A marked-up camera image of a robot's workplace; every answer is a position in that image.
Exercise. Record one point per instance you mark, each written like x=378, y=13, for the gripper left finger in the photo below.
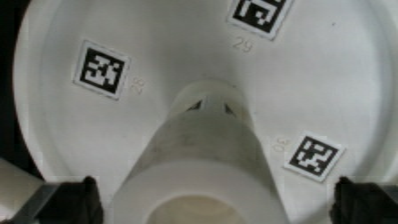
x=62, y=204

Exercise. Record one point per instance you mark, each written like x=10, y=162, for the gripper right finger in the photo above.
x=364, y=203

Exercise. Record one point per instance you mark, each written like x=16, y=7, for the white cylindrical table leg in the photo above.
x=199, y=181

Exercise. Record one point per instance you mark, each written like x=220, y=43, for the white round table top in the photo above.
x=120, y=59

